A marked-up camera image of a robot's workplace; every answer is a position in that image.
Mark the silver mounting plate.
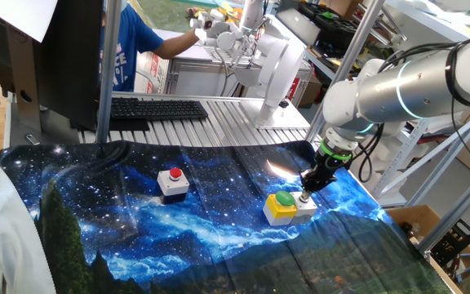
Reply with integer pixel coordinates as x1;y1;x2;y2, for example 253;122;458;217
238;97;312;131

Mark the white paper sheet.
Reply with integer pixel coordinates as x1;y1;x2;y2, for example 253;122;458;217
0;0;59;43

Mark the black keyboard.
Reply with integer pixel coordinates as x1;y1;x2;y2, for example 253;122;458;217
110;97;210;121

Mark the white handheld robot device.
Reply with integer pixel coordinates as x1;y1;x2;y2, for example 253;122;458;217
188;7;256;52

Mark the white carton red print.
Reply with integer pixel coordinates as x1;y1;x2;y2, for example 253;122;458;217
135;48;171;95

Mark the bare person forearm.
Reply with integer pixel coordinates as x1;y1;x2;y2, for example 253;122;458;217
153;28;202;60

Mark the large open cardboard box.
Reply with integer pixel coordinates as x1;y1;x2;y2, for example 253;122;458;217
388;203;470;294

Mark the black computer monitor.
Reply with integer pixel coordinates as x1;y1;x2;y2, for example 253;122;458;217
33;0;104;131

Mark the white cloth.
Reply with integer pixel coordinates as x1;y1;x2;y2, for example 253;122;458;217
0;163;56;294

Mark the starry night landscape tablecloth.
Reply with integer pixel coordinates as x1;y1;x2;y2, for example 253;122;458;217
0;140;454;294

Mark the white foam packing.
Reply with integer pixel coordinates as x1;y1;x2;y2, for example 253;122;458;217
336;134;430;189

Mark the black plastic tray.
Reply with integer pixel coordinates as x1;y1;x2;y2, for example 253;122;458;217
299;1;358;52

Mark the small brown carton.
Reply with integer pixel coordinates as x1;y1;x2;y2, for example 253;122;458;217
298;75;322;108

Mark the green mushroom button yellow box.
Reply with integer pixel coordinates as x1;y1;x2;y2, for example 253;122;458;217
262;189;299;227

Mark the grey laptop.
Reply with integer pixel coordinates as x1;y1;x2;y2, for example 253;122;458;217
275;7;321;47

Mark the black metal bracket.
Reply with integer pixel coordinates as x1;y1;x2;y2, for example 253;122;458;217
430;218;470;267

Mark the red button white box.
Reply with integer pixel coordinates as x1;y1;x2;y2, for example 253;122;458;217
156;167;190;205

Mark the vertical aluminium pole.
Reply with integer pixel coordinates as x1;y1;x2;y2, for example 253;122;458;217
95;0;122;144

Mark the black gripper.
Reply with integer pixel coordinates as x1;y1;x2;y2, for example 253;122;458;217
299;154;348;203

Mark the aluminium background table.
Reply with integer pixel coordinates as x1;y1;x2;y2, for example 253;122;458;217
163;30;314;99

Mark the person in blue shirt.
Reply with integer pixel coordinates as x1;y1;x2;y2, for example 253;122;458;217
99;2;165;93

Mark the small green button white box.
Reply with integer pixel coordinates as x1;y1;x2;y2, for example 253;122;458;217
290;190;319;225

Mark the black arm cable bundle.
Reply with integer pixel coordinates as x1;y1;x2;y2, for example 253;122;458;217
351;28;470;185

